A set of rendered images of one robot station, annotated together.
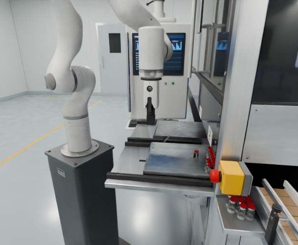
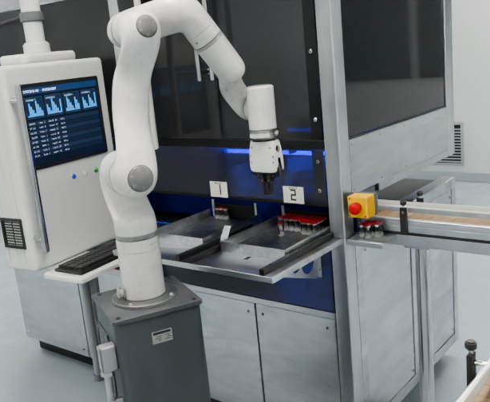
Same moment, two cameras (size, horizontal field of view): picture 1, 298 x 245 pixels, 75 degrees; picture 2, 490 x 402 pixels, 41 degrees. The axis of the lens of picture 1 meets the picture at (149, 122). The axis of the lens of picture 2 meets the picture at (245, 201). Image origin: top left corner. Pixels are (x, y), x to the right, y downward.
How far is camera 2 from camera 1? 175 cm
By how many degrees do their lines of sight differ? 56
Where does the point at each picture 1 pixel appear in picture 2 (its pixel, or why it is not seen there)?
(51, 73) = (142, 163)
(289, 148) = (369, 171)
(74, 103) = (145, 210)
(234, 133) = (345, 168)
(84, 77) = not seen: hidden behind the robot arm
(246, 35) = (339, 86)
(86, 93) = not seen: hidden behind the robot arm
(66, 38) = (145, 108)
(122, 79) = not seen: outside the picture
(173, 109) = (106, 221)
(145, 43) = (268, 101)
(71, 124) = (153, 245)
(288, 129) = (366, 155)
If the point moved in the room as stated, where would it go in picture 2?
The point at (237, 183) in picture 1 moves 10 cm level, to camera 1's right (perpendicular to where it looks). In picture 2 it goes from (373, 204) to (382, 196)
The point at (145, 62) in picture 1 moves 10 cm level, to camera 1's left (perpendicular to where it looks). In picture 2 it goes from (270, 121) to (254, 127)
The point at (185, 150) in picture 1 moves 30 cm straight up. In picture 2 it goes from (254, 236) to (246, 152)
